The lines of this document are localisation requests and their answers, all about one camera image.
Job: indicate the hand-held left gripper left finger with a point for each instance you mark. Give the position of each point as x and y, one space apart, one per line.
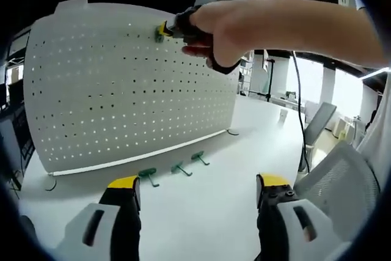
128 227

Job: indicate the grey mesh office chair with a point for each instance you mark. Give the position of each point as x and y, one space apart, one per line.
336 181

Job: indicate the white curved partition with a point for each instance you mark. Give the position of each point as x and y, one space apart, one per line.
73 2

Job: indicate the small white box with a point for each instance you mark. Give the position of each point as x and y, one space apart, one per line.
282 114

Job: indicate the white perforated mounting plate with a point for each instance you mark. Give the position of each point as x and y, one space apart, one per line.
122 96

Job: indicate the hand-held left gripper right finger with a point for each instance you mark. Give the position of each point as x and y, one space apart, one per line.
270 230

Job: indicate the ceiling light strip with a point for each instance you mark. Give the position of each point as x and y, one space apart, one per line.
377 72

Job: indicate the black tripod stand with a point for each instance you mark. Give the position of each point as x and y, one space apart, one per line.
269 77

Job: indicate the green hook assembly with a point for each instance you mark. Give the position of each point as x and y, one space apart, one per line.
148 173
198 156
159 33
178 168

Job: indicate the person's right hand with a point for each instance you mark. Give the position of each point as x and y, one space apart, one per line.
226 28

